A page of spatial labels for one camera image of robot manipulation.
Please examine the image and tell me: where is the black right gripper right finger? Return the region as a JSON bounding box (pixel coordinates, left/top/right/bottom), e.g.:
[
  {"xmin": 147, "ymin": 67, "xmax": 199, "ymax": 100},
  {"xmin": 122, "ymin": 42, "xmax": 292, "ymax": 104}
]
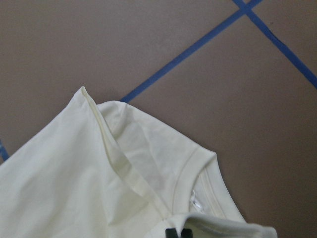
[{"xmin": 181, "ymin": 229, "xmax": 192, "ymax": 238}]

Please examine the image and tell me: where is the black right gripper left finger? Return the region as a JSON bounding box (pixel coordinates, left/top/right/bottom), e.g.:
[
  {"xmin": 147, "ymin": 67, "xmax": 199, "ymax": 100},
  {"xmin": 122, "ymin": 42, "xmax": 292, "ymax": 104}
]
[{"xmin": 165, "ymin": 228, "xmax": 177, "ymax": 238}]

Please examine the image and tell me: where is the cream long sleeve shirt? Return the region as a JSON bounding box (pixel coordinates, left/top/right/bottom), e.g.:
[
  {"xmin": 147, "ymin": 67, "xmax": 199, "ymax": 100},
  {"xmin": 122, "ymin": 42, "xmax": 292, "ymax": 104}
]
[{"xmin": 0, "ymin": 87, "xmax": 277, "ymax": 238}]

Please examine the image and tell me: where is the long blue tape strip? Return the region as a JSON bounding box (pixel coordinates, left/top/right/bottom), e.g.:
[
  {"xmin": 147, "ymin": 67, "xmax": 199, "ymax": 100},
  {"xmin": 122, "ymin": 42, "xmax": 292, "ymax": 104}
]
[{"xmin": 120, "ymin": 0, "xmax": 260, "ymax": 103}]

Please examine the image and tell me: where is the crossing blue tape strip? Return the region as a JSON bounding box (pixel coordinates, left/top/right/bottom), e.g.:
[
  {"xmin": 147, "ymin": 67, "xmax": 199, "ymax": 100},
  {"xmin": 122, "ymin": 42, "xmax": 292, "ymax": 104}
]
[{"xmin": 233, "ymin": 0, "xmax": 317, "ymax": 88}]

